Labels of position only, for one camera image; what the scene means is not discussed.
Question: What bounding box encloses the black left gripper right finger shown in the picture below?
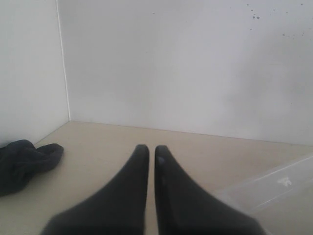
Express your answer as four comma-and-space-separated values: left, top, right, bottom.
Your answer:
154, 145, 266, 235

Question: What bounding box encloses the dark crumpled cloth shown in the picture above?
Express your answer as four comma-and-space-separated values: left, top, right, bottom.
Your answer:
0, 140, 64, 197

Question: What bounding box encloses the clear plastic storage box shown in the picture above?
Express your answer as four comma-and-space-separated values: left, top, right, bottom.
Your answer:
214, 154, 313, 235

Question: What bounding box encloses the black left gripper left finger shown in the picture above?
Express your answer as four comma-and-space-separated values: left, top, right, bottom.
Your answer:
42, 144, 149, 235

